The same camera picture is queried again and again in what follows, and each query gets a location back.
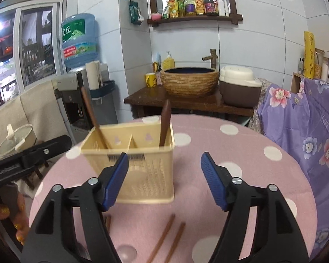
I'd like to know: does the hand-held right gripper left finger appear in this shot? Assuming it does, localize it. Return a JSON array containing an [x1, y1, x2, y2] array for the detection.
[[22, 153, 130, 263]]

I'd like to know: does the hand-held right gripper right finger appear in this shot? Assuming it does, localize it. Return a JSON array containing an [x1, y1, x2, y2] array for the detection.
[[200, 151, 310, 263]]

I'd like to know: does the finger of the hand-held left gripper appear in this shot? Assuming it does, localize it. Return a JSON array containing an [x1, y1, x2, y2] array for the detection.
[[20, 135, 72, 168]]

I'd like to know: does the beige plastic utensil holder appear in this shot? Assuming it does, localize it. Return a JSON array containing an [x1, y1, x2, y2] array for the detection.
[[80, 122, 176, 204]]

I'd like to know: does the long brown wooden spoon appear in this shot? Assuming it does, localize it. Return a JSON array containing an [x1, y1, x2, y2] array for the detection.
[[81, 86, 112, 149]]

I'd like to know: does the brown wooden spatula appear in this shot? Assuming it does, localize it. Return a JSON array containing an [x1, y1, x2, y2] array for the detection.
[[159, 99, 172, 147]]

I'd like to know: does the person's left hand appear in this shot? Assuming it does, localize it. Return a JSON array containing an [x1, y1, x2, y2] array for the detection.
[[0, 194, 31, 246]]

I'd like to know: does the white pot with lid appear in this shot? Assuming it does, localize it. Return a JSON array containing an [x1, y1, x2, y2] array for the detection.
[[0, 124, 37, 157]]

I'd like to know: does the pink polka dot tablecloth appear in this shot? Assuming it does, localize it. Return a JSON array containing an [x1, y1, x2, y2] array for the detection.
[[29, 114, 318, 263]]

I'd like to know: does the grey water dispenser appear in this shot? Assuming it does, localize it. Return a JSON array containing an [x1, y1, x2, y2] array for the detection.
[[53, 63, 118, 143]]

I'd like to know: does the blue cup holder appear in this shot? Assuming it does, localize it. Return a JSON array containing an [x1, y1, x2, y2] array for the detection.
[[89, 80, 116, 100]]

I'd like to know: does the dark wooden washstand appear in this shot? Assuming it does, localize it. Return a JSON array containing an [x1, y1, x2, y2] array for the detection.
[[124, 85, 255, 121]]

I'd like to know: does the white paper cup stack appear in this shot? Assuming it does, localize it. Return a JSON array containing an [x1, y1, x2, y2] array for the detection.
[[86, 61, 103, 91]]

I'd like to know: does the grey floral cloth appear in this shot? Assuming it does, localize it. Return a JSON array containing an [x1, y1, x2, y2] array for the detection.
[[248, 77, 272, 135]]

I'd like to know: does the brown and white rice cooker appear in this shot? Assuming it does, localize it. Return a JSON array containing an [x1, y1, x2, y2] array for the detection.
[[219, 65, 263, 108]]

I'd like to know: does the woven pattern basin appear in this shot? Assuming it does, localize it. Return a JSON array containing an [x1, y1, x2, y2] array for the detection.
[[160, 67, 220, 98]]

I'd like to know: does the purple floral cloth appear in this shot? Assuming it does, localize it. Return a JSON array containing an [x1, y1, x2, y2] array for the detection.
[[257, 77, 329, 258]]

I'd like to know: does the sliding glass window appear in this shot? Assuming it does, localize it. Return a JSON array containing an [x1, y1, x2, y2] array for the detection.
[[16, 1, 64, 88]]

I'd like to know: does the yellow mug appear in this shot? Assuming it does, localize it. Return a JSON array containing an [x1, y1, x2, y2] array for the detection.
[[145, 72, 157, 88]]

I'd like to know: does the blue water jug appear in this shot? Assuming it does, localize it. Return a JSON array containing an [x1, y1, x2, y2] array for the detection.
[[61, 13, 98, 68]]

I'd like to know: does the bamboo style faucet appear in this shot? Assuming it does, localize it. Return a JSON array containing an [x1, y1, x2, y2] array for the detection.
[[202, 49, 218, 69]]

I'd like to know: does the yellow soap bottle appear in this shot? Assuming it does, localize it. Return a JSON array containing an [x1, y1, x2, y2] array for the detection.
[[163, 51, 175, 71]]

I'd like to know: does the light wooden shelf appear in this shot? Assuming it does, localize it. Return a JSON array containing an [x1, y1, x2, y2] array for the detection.
[[291, 72, 305, 94]]

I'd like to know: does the yellow roll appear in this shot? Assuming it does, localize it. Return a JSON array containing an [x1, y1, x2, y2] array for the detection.
[[303, 31, 316, 79]]

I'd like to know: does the green hanging packet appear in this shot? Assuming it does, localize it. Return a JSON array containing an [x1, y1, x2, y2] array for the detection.
[[129, 0, 143, 26]]

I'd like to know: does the wooden framed mirror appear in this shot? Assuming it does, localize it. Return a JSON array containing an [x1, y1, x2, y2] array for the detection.
[[144, 0, 243, 28]]

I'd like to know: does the white plastic bottle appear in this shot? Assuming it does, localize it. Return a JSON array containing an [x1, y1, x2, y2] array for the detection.
[[217, 0, 230, 17]]

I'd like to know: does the yellow green snack packet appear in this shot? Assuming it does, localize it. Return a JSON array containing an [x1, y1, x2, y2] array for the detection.
[[162, 0, 179, 19]]

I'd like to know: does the purple label oil bottle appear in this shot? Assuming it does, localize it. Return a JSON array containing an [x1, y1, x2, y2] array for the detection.
[[184, 0, 197, 16]]

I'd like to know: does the dark soy sauce bottle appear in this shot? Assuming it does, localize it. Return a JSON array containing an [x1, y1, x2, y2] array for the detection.
[[203, 0, 219, 16]]

